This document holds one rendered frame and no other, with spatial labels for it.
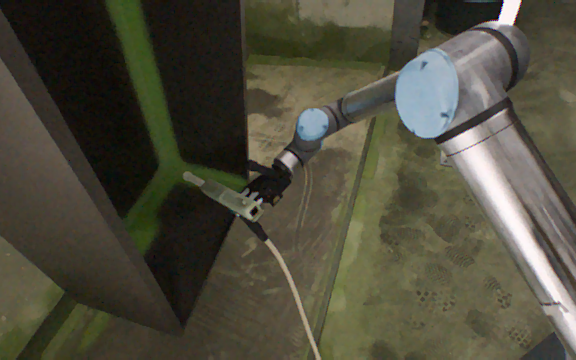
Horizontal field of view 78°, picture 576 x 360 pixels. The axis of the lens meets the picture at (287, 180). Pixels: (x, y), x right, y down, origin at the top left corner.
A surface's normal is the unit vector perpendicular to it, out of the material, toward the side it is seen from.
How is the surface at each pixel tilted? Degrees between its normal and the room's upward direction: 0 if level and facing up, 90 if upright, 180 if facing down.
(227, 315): 0
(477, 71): 36
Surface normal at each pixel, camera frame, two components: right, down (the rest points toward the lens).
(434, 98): -0.90, 0.36
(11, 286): 0.72, -0.22
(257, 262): -0.13, -0.65
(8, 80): -0.28, 0.74
